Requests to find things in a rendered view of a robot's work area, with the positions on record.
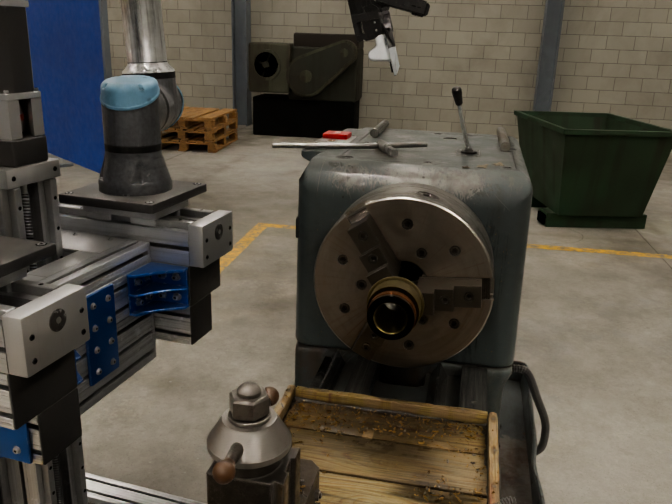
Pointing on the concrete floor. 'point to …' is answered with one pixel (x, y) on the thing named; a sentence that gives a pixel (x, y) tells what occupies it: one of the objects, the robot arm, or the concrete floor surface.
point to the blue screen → (71, 75)
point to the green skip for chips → (591, 167)
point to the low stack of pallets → (202, 129)
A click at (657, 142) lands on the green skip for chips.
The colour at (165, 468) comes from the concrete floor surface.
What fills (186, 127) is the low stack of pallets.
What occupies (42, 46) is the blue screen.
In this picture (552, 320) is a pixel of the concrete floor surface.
